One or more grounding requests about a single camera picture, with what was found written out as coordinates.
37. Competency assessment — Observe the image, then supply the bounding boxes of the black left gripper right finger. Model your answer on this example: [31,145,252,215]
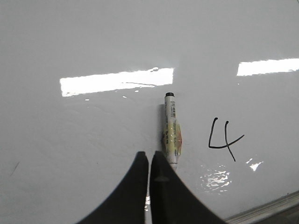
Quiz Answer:
[149,151,225,224]

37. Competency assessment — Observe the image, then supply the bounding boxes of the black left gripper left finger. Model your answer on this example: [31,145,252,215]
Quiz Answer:
[79,151,149,224]

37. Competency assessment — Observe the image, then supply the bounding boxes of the white taped whiteboard marker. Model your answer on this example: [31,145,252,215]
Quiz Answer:
[163,92,182,172]

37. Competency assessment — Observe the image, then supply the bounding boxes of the white whiteboard with aluminium frame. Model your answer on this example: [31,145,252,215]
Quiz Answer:
[0,0,299,224]

